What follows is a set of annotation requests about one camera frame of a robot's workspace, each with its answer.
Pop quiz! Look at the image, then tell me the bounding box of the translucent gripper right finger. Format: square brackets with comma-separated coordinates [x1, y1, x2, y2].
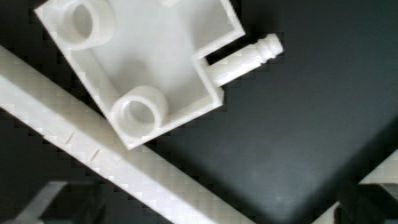
[316, 150, 398, 224]

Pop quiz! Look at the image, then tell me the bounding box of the translucent gripper left finger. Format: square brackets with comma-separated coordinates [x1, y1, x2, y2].
[5, 181, 67, 224]

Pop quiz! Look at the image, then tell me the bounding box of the white chair seat plate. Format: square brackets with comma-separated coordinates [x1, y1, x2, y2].
[35, 0, 282, 149]

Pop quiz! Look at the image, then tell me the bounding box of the white front fence rail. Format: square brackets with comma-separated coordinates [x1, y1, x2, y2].
[0, 47, 254, 224]

